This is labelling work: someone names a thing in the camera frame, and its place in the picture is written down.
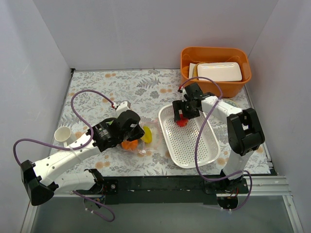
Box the small patterned bowl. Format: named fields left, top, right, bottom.
left=223, top=99, right=238, bottom=107

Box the orange plastic tub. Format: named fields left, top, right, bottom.
left=180, top=47, right=252, bottom=98

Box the yellow plate in tub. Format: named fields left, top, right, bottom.
left=189, top=63, right=197, bottom=79

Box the orange fruit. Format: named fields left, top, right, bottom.
left=121, top=140, right=138, bottom=151

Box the floral table mat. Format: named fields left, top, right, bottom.
left=50, top=68, right=269, bottom=177

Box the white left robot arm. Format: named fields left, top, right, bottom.
left=21, top=110, right=144, bottom=206

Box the white rectangular plate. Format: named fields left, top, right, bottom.
left=197, top=62, right=242, bottom=82

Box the red strawberry fruit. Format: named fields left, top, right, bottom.
left=176, top=118, right=189, bottom=127

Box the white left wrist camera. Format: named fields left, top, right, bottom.
left=112, top=101, right=131, bottom=117

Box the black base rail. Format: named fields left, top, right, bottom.
left=77, top=176, right=250, bottom=209

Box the clear zip top bag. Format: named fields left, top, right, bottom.
left=118, top=120, right=162, bottom=156

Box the white perforated plastic basket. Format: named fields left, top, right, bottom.
left=158, top=104, right=220, bottom=169

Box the white cup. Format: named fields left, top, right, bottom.
left=54, top=126, right=76, bottom=145

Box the yellow star fruit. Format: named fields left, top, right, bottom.
left=141, top=126, right=153, bottom=144

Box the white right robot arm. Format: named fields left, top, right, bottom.
left=173, top=83, right=265, bottom=193

